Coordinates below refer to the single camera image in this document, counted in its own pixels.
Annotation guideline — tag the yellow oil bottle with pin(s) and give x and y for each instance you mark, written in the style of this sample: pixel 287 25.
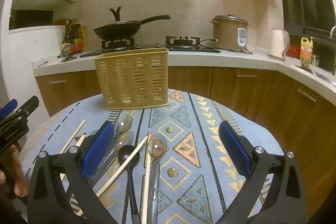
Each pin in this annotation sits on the yellow oil bottle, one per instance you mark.
pixel 306 52

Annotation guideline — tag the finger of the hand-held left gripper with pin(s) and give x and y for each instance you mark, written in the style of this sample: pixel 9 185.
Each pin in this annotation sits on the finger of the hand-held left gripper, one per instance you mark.
pixel 29 104
pixel 9 106

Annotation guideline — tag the clear plastic spoon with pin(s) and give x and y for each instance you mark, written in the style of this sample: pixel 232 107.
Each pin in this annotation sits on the clear plastic spoon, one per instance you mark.
pixel 125 122
pixel 157 148

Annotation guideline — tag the red container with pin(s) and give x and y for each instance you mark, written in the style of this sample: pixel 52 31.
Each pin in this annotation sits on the red container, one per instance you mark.
pixel 293 51

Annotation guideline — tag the kitchen sink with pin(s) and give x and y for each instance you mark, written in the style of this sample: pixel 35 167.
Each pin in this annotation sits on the kitchen sink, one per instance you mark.
pixel 317 73

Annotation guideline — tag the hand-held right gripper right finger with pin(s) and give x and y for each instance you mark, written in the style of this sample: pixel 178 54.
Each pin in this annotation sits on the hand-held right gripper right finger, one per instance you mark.
pixel 235 150

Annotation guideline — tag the beige slotted utensil basket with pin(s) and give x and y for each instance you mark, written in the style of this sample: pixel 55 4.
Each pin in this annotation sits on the beige slotted utensil basket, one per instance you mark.
pixel 131 77

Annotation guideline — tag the slotted metal spatula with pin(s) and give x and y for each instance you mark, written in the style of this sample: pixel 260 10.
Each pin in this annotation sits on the slotted metal spatula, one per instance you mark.
pixel 64 52

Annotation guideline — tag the black gas stove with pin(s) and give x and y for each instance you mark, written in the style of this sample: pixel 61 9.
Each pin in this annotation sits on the black gas stove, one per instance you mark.
pixel 183 47

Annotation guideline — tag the pale wooden chopstick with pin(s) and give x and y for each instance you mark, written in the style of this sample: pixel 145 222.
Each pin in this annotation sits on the pale wooden chopstick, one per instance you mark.
pixel 79 140
pixel 74 133
pixel 123 165
pixel 147 182
pixel 83 138

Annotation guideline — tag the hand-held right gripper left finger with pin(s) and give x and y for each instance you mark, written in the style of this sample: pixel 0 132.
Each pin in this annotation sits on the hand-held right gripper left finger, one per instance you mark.
pixel 97 150

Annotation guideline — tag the blue patterned tablecloth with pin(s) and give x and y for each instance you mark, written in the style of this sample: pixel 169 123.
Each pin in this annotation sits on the blue patterned tablecloth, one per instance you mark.
pixel 194 134

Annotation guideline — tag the black wok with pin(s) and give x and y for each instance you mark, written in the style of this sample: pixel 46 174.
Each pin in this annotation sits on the black wok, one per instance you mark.
pixel 118 29

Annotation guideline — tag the yellow sauce bottle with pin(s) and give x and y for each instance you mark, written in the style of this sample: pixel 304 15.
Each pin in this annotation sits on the yellow sauce bottle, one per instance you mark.
pixel 84 39

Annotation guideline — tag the white electric kettle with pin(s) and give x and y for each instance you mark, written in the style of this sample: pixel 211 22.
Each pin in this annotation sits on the white electric kettle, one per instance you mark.
pixel 277 41

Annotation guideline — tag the dark sauce bottle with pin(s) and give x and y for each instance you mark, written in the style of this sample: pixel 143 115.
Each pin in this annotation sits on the dark sauce bottle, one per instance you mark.
pixel 67 37

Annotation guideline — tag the black kitchen utensil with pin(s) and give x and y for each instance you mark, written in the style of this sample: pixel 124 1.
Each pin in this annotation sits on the black kitchen utensil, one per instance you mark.
pixel 69 58

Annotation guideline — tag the person's left hand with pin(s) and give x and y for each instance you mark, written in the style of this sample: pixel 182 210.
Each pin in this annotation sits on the person's left hand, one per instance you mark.
pixel 19 176

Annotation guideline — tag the black spoon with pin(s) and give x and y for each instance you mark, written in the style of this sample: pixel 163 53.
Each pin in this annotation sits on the black spoon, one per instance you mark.
pixel 126 155

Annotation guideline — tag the silver spoon lower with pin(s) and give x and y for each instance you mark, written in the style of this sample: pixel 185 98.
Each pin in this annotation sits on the silver spoon lower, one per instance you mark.
pixel 125 138

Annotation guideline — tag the brown rice cooker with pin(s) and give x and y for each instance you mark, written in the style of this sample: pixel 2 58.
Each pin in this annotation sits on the brown rice cooker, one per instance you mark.
pixel 225 33

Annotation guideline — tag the metal faucet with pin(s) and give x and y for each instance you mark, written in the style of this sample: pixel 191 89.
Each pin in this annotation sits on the metal faucet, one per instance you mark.
pixel 333 31

